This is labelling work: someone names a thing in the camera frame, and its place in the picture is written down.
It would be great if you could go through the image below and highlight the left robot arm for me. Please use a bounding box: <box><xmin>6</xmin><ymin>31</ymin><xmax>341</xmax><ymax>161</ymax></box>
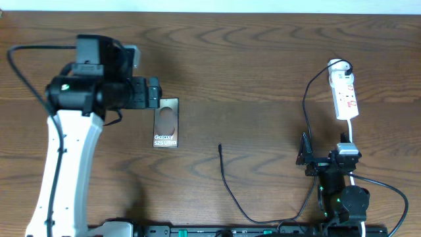
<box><xmin>26</xmin><ymin>35</ymin><xmax>162</xmax><ymax>236</ymax></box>

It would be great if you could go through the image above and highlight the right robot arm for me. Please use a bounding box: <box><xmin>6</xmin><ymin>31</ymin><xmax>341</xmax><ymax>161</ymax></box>
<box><xmin>296</xmin><ymin>134</ymin><xmax>370</xmax><ymax>227</ymax></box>

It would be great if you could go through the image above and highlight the white USB charger plug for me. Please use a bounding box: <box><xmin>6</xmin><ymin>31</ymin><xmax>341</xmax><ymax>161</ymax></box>
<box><xmin>328</xmin><ymin>59</ymin><xmax>355</xmax><ymax>87</ymax></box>

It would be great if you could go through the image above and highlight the white power strip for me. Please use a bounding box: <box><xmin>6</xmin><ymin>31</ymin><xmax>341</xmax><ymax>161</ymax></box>
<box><xmin>329</xmin><ymin>71</ymin><xmax>359</xmax><ymax>120</ymax></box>

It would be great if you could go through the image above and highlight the black charger cable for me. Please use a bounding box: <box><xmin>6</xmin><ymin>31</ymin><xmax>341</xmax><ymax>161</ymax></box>
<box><xmin>218</xmin><ymin>59</ymin><xmax>354</xmax><ymax>225</ymax></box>

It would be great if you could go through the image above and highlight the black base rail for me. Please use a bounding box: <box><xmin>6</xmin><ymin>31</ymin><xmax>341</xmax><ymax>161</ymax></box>
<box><xmin>88</xmin><ymin>224</ymin><xmax>389</xmax><ymax>237</ymax></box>

